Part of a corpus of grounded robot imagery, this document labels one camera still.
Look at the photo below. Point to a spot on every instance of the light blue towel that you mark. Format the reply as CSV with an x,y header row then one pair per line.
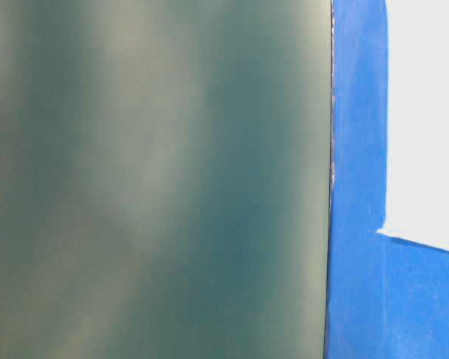
x,y
417,183

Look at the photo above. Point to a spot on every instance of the blue table cloth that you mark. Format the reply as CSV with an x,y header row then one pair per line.
x,y
386,297

